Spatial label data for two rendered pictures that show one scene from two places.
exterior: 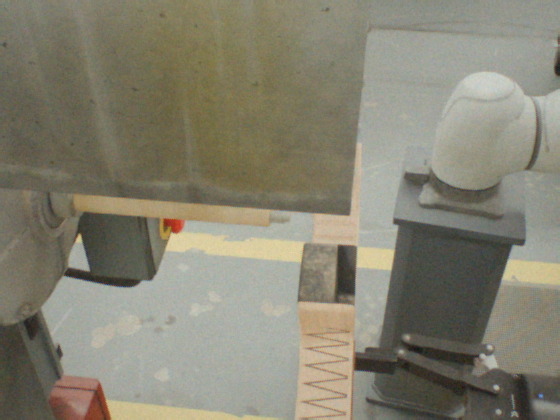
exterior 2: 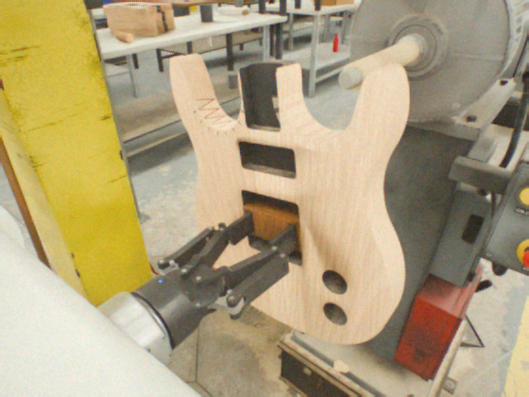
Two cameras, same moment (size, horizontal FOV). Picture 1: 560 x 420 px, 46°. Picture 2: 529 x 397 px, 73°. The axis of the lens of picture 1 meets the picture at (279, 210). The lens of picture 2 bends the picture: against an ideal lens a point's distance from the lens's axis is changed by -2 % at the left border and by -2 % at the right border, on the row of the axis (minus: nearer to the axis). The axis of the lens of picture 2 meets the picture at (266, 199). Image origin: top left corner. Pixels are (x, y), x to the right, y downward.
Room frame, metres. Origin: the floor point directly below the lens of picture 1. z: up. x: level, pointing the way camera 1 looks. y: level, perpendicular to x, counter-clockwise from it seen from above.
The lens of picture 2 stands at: (0.60, -0.42, 1.37)
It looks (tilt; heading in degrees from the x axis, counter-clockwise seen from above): 34 degrees down; 122
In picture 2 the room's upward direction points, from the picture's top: straight up
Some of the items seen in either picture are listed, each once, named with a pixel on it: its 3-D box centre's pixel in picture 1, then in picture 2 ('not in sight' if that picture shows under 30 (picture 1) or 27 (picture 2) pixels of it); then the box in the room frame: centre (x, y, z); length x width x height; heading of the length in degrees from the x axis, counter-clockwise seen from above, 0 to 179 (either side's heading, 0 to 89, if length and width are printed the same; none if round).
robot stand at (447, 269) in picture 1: (437, 292); not in sight; (1.16, -0.41, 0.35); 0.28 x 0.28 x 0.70; 75
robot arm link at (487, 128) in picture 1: (481, 126); not in sight; (1.16, -0.42, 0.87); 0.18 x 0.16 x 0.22; 87
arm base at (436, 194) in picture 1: (455, 177); not in sight; (1.17, -0.39, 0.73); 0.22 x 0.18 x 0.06; 75
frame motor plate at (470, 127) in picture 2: not in sight; (441, 94); (0.52, 0.48, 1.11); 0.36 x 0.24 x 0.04; 83
